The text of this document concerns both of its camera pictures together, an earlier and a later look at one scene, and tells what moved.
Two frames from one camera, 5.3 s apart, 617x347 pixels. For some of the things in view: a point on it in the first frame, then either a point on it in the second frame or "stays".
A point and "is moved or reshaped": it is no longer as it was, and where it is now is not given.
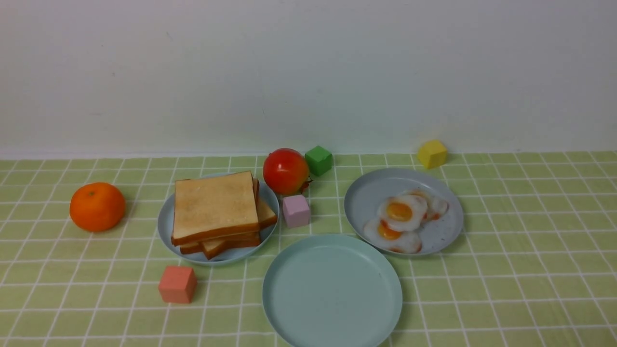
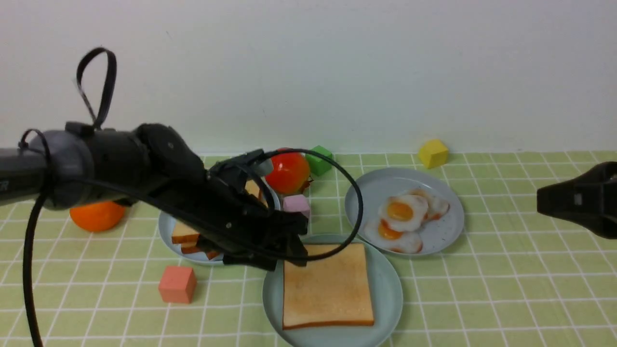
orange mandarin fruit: [97, 206] stays
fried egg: [402, 213] stays
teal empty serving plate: [332, 290] stays
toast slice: [214, 207] is moved or reshaped
